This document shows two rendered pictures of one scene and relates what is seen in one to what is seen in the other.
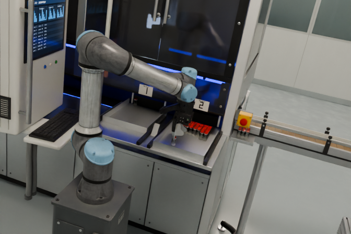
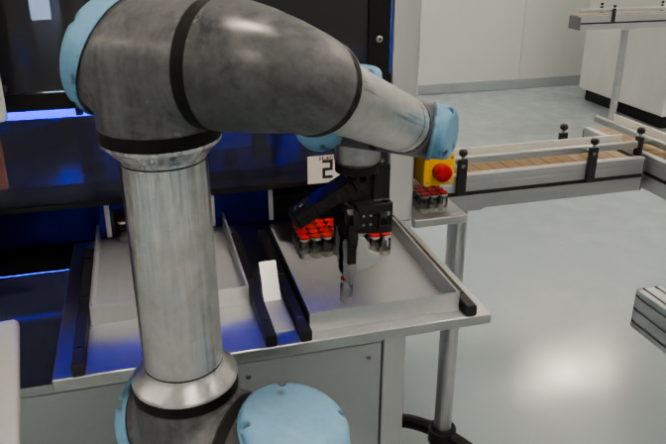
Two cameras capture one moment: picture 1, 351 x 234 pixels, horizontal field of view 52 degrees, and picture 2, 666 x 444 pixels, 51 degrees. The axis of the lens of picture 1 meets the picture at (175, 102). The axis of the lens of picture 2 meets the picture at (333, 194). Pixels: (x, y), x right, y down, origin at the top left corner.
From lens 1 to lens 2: 94 cm
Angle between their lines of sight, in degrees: 28
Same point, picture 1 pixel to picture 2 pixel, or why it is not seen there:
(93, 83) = (196, 206)
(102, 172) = not seen: outside the picture
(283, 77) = not seen: hidden behind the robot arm
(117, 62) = (334, 83)
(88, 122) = (199, 358)
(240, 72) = (409, 52)
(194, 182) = (349, 366)
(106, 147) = (319, 412)
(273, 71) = not seen: hidden behind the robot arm
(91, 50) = (217, 61)
